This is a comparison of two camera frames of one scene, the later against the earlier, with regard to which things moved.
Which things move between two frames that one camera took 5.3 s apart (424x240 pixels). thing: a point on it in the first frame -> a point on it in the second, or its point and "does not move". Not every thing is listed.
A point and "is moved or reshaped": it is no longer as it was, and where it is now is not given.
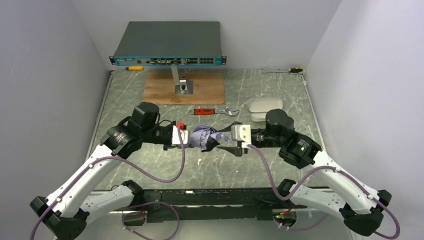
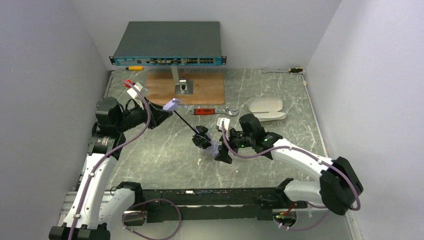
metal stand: (183, 86) does not move
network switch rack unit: (169, 43) does not move
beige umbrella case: (258, 107) does not move
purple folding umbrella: (206, 138) is moved or reshaped
